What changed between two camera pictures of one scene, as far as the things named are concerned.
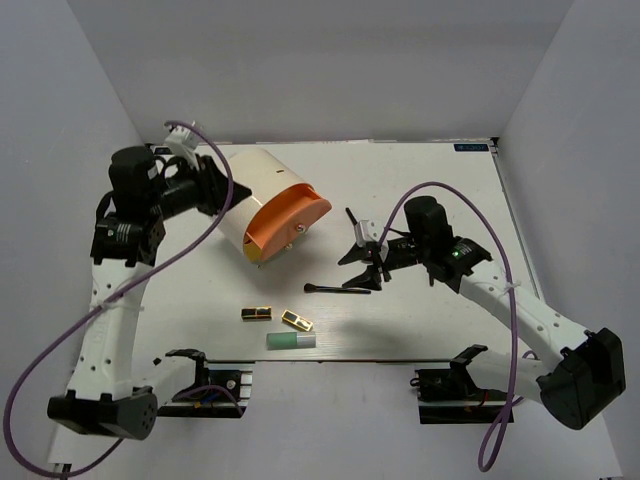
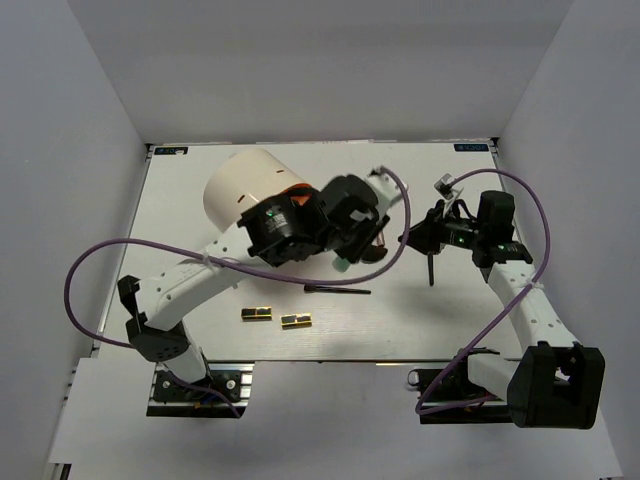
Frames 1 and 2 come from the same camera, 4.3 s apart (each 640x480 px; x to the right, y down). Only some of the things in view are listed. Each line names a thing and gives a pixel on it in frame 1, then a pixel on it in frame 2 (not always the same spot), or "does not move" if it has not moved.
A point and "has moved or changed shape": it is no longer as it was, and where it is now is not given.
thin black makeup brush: x=311 y=288 does not move
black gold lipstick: x=296 y=320 has moved or changed shape
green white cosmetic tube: x=291 y=340 -> x=340 y=265
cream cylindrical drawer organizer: x=263 y=173 does not move
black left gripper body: x=204 y=190 -> x=353 y=243
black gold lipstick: x=263 y=313 does not move
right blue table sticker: x=470 y=147 does not move
